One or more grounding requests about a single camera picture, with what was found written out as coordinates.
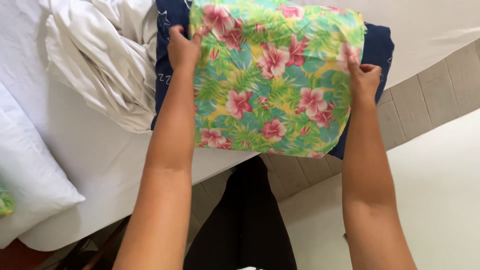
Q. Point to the person's left hand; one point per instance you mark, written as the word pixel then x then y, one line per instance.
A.
pixel 182 48

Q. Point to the person's right hand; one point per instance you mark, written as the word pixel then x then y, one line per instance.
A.
pixel 364 80

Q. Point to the navy blue pillow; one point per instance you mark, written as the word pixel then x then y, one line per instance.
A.
pixel 167 71

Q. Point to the floral pillowcase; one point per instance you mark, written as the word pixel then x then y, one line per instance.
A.
pixel 273 78

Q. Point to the crumpled white sheet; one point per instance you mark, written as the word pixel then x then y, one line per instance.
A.
pixel 103 60

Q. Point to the white bed mattress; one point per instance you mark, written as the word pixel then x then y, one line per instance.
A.
pixel 112 150

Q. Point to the person's black trousers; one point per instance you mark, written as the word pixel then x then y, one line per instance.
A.
pixel 243 221

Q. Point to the white pillow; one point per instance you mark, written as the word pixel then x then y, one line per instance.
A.
pixel 30 172

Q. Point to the green floral cloth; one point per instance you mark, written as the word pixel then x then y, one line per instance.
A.
pixel 5 202

